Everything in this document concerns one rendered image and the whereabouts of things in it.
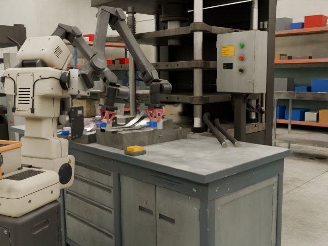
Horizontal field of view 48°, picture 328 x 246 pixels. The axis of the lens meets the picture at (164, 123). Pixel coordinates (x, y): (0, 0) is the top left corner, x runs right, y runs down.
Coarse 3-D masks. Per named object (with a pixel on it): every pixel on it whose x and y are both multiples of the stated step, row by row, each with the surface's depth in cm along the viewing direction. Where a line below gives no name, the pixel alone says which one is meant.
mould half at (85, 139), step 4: (96, 116) 259; (100, 116) 257; (116, 116) 256; (120, 116) 256; (124, 116) 256; (128, 116) 256; (132, 116) 255; (120, 120) 248; (124, 120) 247; (128, 120) 249; (88, 124) 235; (92, 124) 234; (112, 124) 234; (116, 124) 238; (120, 124) 241; (124, 124) 246; (88, 128) 231; (88, 132) 222; (92, 132) 221; (60, 136) 225; (64, 136) 223; (84, 136) 215; (88, 136) 214; (92, 136) 218; (68, 140) 222; (72, 140) 221; (76, 140) 219; (80, 140) 218; (84, 140) 216; (88, 140) 215; (92, 140) 218
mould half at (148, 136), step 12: (132, 120) 232; (144, 120) 225; (168, 120) 218; (96, 132) 214; (108, 132) 205; (120, 132) 198; (132, 132) 200; (144, 132) 206; (156, 132) 212; (168, 132) 219; (180, 132) 226; (108, 144) 206; (120, 144) 198; (132, 144) 200; (144, 144) 206
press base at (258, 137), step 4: (252, 132) 298; (256, 132) 300; (260, 132) 303; (264, 132) 308; (248, 136) 292; (252, 136) 296; (256, 136) 300; (260, 136) 304; (264, 136) 308; (248, 140) 292; (252, 140) 296; (256, 140) 300; (260, 140) 304; (264, 140) 309; (264, 144) 309
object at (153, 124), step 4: (152, 120) 197; (156, 120) 195; (144, 124) 191; (148, 124) 193; (152, 124) 193; (156, 124) 195; (160, 124) 196; (152, 128) 198; (156, 128) 196; (160, 128) 196
